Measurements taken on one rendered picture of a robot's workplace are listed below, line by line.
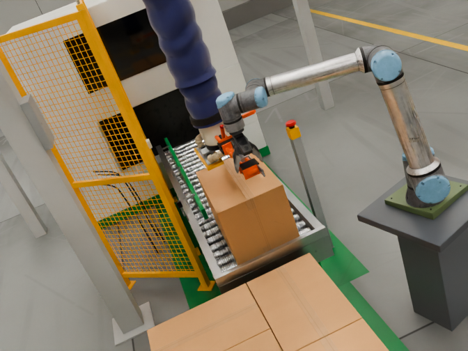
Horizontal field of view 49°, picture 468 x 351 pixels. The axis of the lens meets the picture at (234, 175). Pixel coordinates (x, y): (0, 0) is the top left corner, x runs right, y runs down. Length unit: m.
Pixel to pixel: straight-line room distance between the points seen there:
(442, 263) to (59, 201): 2.22
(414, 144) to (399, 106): 0.19
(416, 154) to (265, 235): 1.01
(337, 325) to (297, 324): 0.20
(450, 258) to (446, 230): 0.31
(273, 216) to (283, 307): 0.53
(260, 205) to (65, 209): 1.24
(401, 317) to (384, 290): 0.24
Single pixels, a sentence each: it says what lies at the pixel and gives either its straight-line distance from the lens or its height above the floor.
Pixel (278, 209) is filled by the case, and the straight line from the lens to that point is 2.90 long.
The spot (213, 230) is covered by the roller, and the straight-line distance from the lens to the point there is 3.44.
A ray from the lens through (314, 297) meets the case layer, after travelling 2.68.
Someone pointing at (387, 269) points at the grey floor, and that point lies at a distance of 3.56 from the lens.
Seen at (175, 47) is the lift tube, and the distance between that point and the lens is 2.69.
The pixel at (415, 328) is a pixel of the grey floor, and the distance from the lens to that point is 3.19.
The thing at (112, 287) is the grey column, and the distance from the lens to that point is 3.65.
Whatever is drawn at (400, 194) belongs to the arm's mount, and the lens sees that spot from 2.83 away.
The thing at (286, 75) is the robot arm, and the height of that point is 1.61.
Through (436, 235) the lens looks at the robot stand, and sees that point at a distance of 2.57.
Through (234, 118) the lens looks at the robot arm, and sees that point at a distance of 2.28.
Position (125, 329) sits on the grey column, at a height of 0.05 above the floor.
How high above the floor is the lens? 2.35
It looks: 27 degrees down
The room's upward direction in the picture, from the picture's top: 21 degrees counter-clockwise
